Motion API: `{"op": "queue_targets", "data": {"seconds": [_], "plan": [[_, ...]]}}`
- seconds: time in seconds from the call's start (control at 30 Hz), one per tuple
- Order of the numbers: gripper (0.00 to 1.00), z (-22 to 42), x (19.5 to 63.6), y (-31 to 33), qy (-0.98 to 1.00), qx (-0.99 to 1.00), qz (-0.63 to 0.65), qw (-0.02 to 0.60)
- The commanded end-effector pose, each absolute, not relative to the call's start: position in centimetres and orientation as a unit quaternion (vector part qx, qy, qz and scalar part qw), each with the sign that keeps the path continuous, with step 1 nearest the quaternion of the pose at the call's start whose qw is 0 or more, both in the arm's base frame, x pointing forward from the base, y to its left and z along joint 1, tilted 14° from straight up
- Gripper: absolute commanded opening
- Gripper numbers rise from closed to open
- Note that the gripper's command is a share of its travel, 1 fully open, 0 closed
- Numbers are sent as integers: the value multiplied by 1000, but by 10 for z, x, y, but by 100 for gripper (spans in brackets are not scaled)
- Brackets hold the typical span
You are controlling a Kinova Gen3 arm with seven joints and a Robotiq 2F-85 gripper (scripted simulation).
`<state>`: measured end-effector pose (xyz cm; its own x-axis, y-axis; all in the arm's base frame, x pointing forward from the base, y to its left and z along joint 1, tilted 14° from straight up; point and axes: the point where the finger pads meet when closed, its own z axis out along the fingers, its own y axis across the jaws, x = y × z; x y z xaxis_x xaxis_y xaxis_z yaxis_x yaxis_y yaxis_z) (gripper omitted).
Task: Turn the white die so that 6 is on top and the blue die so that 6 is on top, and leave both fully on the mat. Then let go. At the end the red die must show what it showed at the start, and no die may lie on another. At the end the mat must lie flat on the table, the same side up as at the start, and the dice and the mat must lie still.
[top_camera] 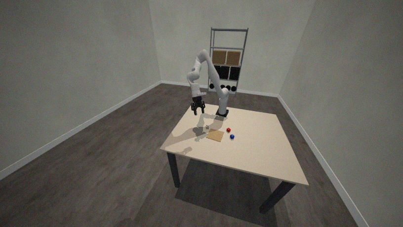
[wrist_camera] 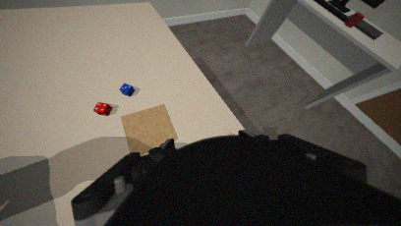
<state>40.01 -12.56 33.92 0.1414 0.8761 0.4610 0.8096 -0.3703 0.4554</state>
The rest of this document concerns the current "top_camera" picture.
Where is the tan mat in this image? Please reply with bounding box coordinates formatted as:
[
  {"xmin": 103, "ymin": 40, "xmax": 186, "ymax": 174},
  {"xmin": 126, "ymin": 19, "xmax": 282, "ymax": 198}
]
[{"xmin": 206, "ymin": 128, "xmax": 224, "ymax": 142}]

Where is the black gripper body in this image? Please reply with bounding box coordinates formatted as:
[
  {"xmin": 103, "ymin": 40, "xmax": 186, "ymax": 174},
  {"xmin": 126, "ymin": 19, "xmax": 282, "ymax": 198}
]
[{"xmin": 193, "ymin": 96, "xmax": 202, "ymax": 107}]

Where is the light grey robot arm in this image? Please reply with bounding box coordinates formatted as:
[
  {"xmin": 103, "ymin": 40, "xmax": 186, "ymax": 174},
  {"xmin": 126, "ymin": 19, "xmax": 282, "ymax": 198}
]
[{"xmin": 187, "ymin": 49, "xmax": 229, "ymax": 114}]

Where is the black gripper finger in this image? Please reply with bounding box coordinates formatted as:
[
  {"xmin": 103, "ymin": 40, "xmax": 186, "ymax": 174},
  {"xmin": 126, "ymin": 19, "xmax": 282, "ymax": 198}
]
[
  {"xmin": 200, "ymin": 101, "xmax": 205, "ymax": 114},
  {"xmin": 191, "ymin": 103, "xmax": 199, "ymax": 115}
]

